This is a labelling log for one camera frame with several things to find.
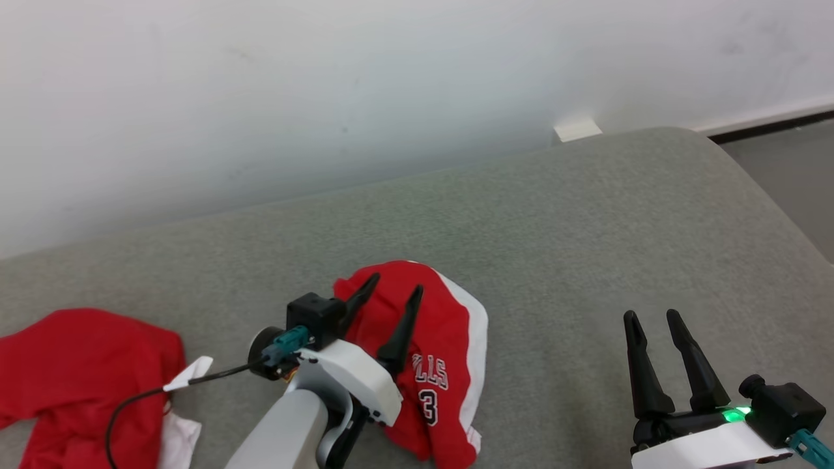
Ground white wall box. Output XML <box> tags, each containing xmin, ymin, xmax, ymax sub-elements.
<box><xmin>553</xmin><ymin>117</ymin><xmax>603</xmax><ymax>143</ymax></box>

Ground black right cable teal plug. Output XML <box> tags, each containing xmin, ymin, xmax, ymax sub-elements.
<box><xmin>785</xmin><ymin>429</ymin><xmax>834</xmax><ymax>468</ymax></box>

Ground red basketball jersey white trim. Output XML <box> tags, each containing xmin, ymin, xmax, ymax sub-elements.
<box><xmin>0</xmin><ymin>308</ymin><xmax>203</xmax><ymax>469</ymax></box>

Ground grey fabric sofa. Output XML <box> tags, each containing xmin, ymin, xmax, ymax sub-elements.
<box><xmin>0</xmin><ymin>127</ymin><xmax>834</xmax><ymax>469</ymax></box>

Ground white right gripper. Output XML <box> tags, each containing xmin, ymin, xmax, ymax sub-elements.
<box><xmin>623</xmin><ymin>308</ymin><xmax>794</xmax><ymax>469</ymax></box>

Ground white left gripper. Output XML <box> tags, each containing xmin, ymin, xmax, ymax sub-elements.
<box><xmin>248</xmin><ymin>272</ymin><xmax>424</xmax><ymax>427</ymax></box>

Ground white and black skirting board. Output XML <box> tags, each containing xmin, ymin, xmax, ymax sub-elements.
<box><xmin>691</xmin><ymin>96</ymin><xmax>834</xmax><ymax>145</ymax></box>

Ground red Bulls basketball shorts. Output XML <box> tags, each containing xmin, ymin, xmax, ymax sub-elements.
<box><xmin>334</xmin><ymin>261</ymin><xmax>489</xmax><ymax>469</ymax></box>

